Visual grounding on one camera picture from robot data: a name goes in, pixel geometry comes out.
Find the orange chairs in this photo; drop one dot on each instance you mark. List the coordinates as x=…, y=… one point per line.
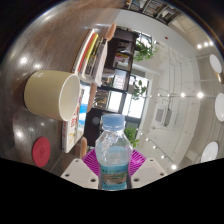
x=111, y=31

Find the ceiling air conditioner unit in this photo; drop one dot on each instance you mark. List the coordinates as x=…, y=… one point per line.
x=160, y=115

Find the low dark shelf unit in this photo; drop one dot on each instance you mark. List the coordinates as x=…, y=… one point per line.
x=123, y=43

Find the ceiling spot lights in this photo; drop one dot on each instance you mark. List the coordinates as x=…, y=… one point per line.
x=200, y=95

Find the tall dark bookshelf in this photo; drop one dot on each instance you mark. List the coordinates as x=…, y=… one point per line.
x=153, y=8

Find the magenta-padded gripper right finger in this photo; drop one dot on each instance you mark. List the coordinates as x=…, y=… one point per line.
x=148, y=171

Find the round white ceiling panels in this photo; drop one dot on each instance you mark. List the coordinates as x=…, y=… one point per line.
x=220, y=106

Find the cream ceramic cup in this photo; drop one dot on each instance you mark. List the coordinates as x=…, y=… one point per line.
x=46, y=93

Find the green potted plant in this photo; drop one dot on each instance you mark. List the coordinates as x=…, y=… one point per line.
x=139, y=90
x=145, y=51
x=131, y=135

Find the flat round red coaster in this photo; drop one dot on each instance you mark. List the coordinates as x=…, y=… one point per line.
x=41, y=151

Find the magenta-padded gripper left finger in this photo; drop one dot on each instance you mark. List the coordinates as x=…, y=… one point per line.
x=80, y=171

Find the clear blue-capped water bottle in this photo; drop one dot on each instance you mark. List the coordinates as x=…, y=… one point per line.
x=113, y=160

